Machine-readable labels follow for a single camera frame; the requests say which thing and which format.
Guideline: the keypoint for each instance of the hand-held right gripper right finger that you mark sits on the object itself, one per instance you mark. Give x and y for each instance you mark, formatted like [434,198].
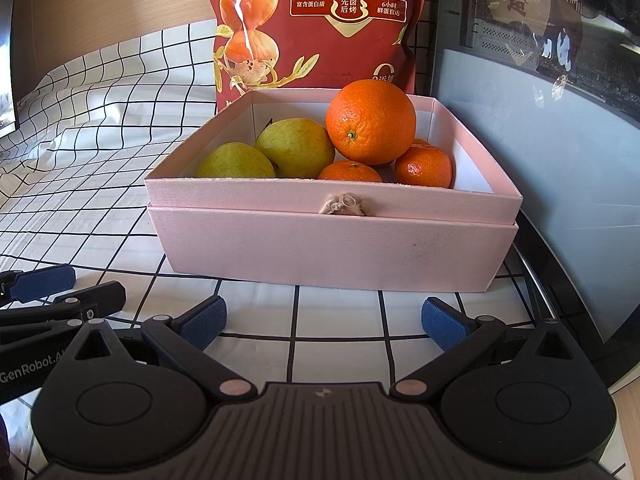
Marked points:
[442,322]

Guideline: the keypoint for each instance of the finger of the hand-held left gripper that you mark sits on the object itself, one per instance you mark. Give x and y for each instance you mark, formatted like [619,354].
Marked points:
[42,282]
[100,300]

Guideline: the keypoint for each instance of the small yellow-green pear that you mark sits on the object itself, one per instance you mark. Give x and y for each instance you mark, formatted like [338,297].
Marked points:
[235,161]

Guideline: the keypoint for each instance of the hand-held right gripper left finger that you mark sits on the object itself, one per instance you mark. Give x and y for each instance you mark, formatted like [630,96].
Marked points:
[205,322]

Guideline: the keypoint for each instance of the glass-sided computer case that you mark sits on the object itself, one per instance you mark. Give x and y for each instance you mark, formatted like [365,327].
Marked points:
[575,185]

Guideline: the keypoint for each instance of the large orange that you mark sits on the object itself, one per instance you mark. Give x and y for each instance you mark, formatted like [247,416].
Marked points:
[372,120]

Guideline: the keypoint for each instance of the small orange mandarin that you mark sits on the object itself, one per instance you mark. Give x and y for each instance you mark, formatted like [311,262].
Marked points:
[424,166]
[421,141]
[350,172]

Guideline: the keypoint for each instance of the large yellow-green pear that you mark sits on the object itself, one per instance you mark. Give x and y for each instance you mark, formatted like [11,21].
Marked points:
[295,147]

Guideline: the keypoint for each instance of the red snack bag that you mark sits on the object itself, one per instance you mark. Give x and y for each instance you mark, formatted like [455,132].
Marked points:
[320,35]

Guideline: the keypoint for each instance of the pink cardboard box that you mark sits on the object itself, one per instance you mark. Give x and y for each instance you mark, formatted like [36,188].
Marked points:
[325,255]

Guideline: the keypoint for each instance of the white black-grid tablecloth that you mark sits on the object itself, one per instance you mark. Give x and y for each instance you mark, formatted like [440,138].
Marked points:
[125,135]

